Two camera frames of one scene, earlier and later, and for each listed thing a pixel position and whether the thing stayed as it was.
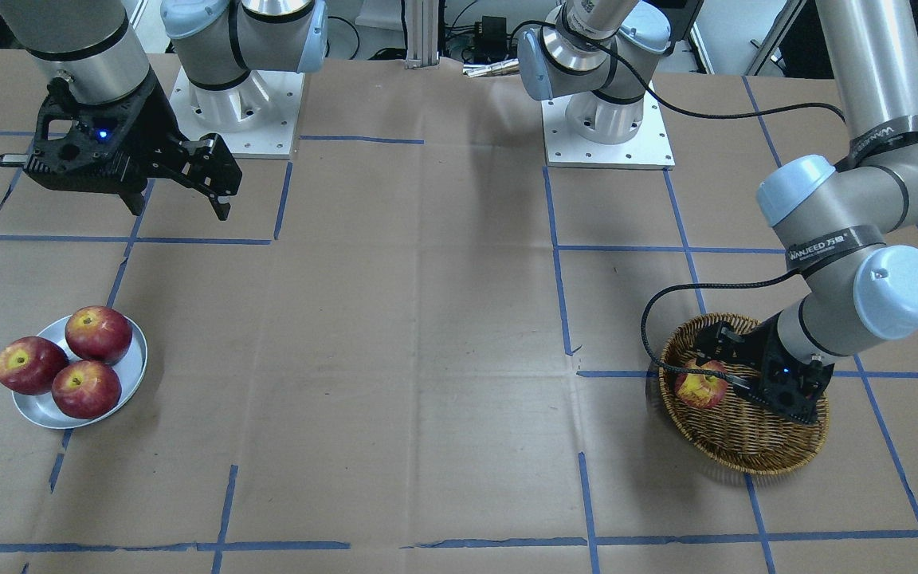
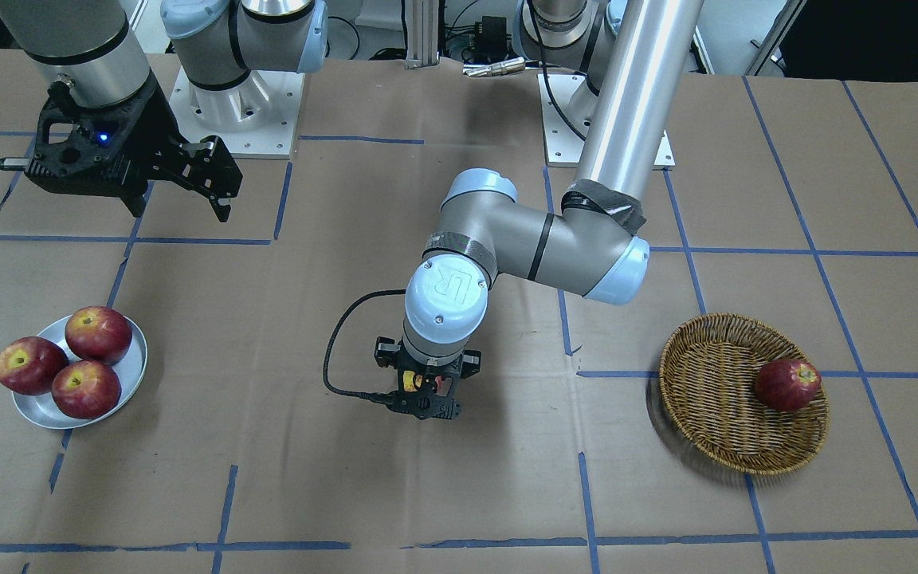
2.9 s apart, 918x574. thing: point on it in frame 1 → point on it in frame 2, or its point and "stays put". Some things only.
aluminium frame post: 421,22 stays put
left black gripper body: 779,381 → 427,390
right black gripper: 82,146 stays put
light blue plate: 131,369 stays put
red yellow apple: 700,391 → 408,377
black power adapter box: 492,43 stays put
